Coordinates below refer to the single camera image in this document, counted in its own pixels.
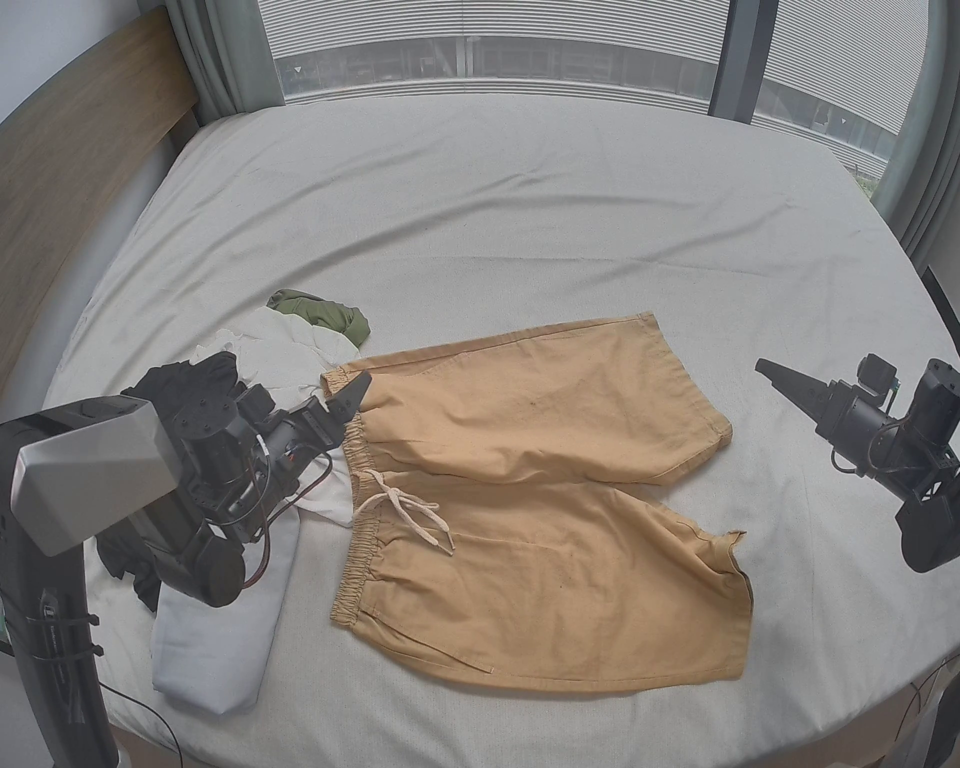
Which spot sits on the pale grey garment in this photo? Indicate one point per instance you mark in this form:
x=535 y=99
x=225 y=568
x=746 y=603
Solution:
x=217 y=645

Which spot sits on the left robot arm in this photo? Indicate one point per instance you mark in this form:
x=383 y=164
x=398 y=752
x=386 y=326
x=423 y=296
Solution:
x=90 y=465

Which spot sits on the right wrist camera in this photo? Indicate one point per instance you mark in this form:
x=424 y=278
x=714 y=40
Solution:
x=877 y=375

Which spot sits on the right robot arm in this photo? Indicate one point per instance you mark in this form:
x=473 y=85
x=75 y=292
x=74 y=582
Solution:
x=930 y=465

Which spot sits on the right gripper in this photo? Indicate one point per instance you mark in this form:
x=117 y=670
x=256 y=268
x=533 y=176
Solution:
x=855 y=427

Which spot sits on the green garment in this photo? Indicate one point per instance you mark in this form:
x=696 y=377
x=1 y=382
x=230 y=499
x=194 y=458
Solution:
x=322 y=311

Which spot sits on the window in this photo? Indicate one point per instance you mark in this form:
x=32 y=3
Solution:
x=525 y=60

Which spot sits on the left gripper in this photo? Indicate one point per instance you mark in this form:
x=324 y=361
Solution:
x=307 y=431

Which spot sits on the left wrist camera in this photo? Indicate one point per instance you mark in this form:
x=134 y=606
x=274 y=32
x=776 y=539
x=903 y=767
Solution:
x=256 y=403

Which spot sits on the blue-green curtain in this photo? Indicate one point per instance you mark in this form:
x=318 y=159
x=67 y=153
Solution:
x=922 y=112
x=225 y=52

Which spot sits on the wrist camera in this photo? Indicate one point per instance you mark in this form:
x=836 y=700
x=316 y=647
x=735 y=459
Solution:
x=256 y=403
x=877 y=375

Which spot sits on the white garment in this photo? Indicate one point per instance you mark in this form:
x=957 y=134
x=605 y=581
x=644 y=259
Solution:
x=277 y=337

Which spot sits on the bed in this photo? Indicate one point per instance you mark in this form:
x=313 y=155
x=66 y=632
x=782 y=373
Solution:
x=525 y=210

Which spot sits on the tan shorts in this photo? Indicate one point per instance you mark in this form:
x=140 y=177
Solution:
x=540 y=525

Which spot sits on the black garment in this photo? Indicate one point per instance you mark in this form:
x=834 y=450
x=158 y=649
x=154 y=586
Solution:
x=120 y=559

